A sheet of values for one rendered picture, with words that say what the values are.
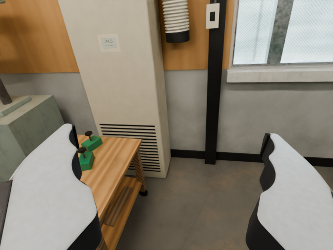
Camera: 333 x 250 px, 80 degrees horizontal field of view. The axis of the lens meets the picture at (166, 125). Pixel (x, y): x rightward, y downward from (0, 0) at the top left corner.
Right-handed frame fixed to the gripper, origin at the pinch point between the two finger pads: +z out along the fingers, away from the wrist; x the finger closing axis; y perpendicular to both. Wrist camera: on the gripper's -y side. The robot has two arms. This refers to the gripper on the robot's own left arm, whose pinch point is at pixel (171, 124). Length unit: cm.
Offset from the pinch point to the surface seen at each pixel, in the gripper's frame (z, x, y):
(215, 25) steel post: 124, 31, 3
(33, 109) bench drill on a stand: 124, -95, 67
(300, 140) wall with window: 122, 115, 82
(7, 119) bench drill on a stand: 107, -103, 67
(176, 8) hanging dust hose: 120, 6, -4
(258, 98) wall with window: 129, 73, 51
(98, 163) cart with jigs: 77, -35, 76
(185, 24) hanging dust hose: 122, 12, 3
